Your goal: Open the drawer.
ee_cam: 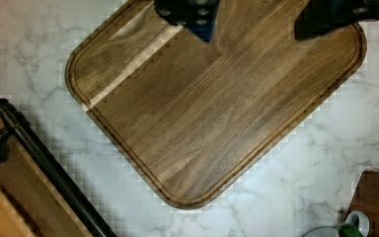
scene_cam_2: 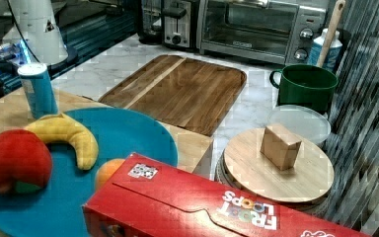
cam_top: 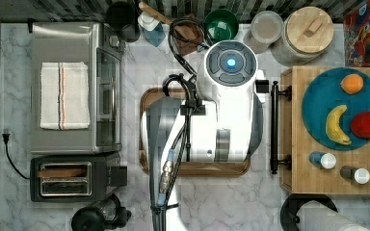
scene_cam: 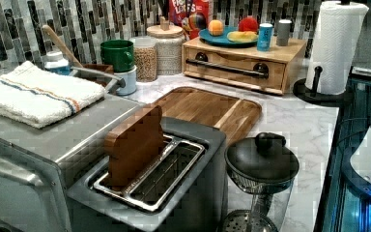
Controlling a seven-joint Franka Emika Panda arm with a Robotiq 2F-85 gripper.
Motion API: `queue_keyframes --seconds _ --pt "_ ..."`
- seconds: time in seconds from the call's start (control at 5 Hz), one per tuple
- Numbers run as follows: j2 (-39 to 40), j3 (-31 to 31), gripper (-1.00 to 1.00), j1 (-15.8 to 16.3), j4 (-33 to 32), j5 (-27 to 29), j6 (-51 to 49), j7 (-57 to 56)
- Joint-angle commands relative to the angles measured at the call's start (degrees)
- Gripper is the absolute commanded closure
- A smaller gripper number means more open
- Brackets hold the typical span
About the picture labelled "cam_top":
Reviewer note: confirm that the black drawer handle bar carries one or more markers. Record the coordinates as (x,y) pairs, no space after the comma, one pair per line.
(275,162)

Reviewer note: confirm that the round teal plate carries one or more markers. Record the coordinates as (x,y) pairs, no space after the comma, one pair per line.
(325,93)

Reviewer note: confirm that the blue white-capped bottle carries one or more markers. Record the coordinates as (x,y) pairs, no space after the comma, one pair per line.
(152,29)

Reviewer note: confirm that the wooden tray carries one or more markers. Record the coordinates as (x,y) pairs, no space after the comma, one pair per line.
(189,169)

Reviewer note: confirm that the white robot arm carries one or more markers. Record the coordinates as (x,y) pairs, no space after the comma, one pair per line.
(213,117)

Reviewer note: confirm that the white striped dish towel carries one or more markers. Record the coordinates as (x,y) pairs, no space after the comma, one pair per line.
(64,96)

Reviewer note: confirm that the plush orange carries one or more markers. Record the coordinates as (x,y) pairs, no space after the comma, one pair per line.
(352,83)

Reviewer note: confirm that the plush banana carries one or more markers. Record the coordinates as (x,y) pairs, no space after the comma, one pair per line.
(333,128)

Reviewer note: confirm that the red Froot Loops cereal box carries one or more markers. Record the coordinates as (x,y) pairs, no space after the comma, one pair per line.
(357,36)

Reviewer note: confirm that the black two-slot toaster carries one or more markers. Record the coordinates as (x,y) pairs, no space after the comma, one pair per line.
(73,178)

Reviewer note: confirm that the jar with wooden lid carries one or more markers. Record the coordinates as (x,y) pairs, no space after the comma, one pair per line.
(306,34)

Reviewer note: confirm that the plush red apple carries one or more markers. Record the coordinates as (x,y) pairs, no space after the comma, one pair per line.
(360,125)

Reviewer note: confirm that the stainless toaster oven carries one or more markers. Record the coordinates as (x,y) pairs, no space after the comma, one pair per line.
(96,45)

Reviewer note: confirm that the blue shaker white cap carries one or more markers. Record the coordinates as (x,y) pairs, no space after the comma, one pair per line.
(322,159)

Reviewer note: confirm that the grey shaker white cap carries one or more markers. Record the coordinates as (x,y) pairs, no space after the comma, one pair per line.
(359,174)

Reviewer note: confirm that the green mug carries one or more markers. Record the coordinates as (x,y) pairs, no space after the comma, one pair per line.
(221,24)

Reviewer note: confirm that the wooden drawer cabinet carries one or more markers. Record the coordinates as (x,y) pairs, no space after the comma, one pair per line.
(303,176)

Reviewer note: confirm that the black coffee grinder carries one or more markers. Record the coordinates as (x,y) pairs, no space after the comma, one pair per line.
(102,215)

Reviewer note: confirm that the black cup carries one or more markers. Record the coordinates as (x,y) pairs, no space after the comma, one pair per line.
(122,17)

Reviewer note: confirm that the wooden spatula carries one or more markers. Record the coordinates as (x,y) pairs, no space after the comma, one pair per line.
(183,31)

